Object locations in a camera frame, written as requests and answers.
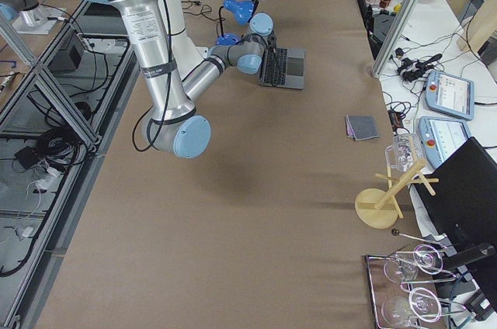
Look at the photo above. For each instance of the grey laptop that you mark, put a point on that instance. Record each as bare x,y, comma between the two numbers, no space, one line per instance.
283,68

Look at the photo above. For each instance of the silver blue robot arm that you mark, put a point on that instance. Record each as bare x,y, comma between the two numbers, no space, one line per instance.
177,74

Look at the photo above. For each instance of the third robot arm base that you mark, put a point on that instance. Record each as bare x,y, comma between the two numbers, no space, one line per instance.
28,16

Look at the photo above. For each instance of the blue desk lamp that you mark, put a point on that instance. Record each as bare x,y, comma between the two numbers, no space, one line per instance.
242,12

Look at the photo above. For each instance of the grey folded cloth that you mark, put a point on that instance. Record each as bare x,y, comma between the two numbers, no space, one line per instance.
361,127

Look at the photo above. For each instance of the upper teach pendant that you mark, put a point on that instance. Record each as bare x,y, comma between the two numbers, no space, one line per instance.
450,95

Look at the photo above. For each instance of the teach pendant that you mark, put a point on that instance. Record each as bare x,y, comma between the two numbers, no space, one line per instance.
441,137
450,95

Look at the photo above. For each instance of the clear glass mug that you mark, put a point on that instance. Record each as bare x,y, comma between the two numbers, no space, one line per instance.
403,152

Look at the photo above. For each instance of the lower teach pendant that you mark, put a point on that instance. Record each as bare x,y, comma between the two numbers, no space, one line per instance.
441,137

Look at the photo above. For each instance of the wooden mug tree stand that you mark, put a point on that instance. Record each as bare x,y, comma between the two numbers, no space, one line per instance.
379,209

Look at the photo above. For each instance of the black monitor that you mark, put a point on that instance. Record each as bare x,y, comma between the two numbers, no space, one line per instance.
464,209

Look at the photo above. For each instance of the upper wine glass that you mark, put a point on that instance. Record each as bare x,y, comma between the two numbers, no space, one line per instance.
404,266

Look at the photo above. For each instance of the wine glass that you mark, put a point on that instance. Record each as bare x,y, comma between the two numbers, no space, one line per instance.
404,266
415,310

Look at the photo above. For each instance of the lower wine glass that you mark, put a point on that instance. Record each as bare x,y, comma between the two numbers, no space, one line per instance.
415,310

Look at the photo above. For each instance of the aluminium frame post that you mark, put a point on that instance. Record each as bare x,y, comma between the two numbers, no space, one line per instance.
392,37

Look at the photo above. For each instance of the black wire glass rack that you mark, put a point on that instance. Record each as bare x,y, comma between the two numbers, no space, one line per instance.
413,287

